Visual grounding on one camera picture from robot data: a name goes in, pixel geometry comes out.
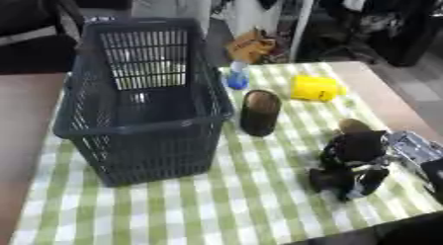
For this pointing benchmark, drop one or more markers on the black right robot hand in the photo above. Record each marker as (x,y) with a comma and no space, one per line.
(350,160)

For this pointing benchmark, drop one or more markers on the yellow plastic bottle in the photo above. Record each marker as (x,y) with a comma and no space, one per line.
(314,88)

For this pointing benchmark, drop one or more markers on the dark brown cylindrical container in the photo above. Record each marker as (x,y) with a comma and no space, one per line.
(260,113)

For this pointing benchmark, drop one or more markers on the blue and white bottle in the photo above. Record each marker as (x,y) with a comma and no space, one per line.
(237,76)

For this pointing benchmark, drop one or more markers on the dark blue plastic basket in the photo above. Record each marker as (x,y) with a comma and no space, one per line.
(151,100)

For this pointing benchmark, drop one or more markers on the black chair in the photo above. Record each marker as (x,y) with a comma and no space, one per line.
(34,31)

